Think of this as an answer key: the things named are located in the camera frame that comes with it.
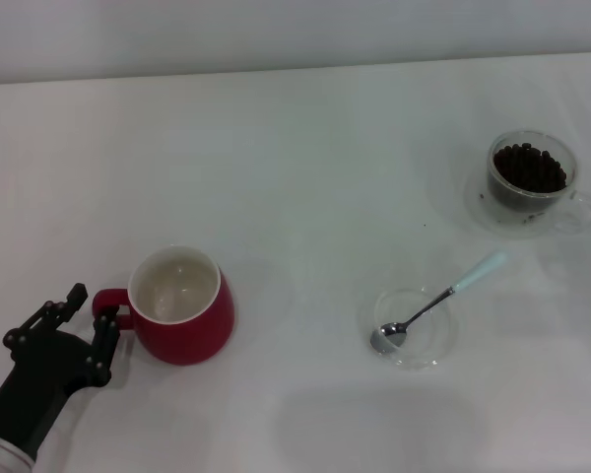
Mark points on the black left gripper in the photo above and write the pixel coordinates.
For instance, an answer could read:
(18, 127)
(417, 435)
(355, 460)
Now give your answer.
(44, 369)

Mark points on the red ceramic mug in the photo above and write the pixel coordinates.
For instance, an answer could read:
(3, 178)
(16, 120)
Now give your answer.
(187, 340)

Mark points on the clear glass cup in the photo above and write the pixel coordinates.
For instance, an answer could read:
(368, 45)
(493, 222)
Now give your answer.
(522, 199)

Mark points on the dark coffee beans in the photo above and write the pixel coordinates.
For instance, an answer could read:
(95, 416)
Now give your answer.
(529, 167)

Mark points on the small clear glass dish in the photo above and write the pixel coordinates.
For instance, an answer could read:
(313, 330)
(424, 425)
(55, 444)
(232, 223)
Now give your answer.
(433, 340)

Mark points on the clear glass saucer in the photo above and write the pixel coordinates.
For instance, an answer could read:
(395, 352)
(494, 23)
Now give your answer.
(478, 207)

